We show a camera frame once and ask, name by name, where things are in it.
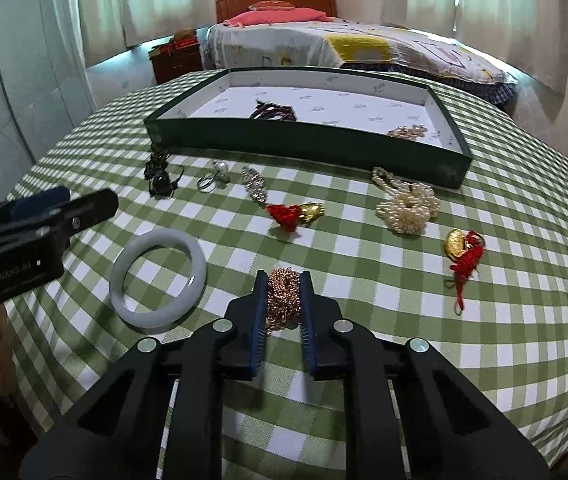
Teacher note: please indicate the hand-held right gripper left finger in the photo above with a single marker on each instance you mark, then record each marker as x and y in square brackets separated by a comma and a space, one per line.
[259, 310]

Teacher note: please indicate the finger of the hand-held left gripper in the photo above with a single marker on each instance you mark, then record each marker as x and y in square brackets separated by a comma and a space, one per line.
[89, 210]
[39, 202]

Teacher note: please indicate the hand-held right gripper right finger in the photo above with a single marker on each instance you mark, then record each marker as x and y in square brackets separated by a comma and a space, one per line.
[308, 310]

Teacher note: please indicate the white jade bangle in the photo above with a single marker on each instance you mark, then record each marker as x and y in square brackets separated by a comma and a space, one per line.
[119, 285]

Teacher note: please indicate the short red tassel gold charm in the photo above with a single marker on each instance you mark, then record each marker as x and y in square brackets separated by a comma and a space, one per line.
[284, 215]

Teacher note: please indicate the green shallow box tray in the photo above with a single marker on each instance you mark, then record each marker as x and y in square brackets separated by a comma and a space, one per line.
[314, 145]

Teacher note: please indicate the long red tassel gold charm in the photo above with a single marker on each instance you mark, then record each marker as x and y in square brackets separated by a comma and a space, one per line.
[468, 260]

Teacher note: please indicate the pearl cluster jewelry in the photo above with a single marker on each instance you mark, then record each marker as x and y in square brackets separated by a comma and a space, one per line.
[411, 132]

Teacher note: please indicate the green checked tablecloth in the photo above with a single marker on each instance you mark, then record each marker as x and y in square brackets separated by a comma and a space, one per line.
[388, 320]

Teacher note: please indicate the dark wooden nightstand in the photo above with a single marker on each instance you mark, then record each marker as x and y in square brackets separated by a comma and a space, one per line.
[174, 65]

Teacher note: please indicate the red box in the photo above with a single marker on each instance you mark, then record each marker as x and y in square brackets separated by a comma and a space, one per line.
[186, 45]

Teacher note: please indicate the white patterned bedspread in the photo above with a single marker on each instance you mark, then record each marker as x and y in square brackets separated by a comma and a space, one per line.
[289, 40]

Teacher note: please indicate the pink pillow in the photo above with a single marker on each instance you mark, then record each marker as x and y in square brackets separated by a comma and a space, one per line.
[274, 17]

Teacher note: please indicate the blue checked bed sheet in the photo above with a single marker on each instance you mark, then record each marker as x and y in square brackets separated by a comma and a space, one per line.
[463, 87]

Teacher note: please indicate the orange pillow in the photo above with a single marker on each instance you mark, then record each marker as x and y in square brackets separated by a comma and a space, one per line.
[271, 6]

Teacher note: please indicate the wooden bed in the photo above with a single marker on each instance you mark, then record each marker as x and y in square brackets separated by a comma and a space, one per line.
[274, 0]

